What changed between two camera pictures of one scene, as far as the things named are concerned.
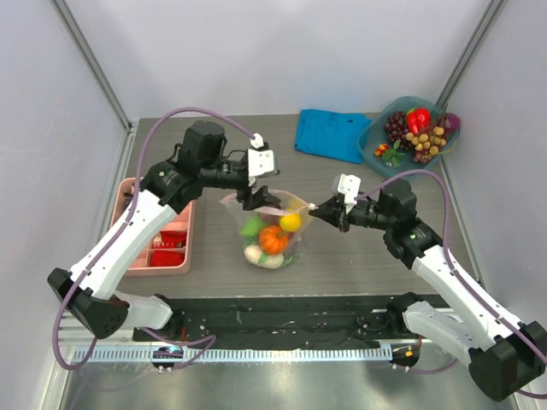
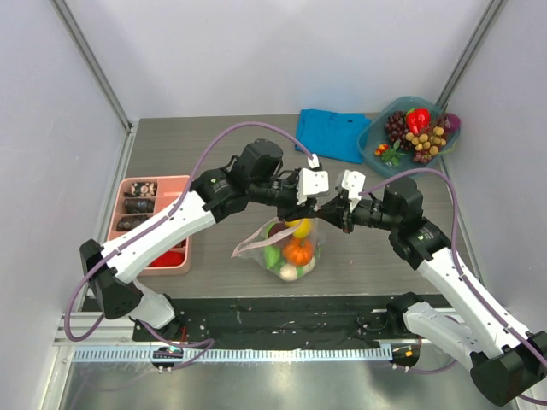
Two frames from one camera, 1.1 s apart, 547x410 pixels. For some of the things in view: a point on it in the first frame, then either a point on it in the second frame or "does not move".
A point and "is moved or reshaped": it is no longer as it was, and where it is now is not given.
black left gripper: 260,197 -> 295,211
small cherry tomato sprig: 390,155 does not move
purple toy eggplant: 451,123 does not move
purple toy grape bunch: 397,130 does not move
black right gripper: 342,214 does not move
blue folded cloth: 330,133 does not move
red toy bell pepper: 418,120 does not move
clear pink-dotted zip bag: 272,237 is moved or reshaped
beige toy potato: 252,254 -> 288,272
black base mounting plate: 288,320 does not move
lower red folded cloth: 167,258 does not move
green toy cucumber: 250,230 -> 273,257
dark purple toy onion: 269,219 -> 276,228
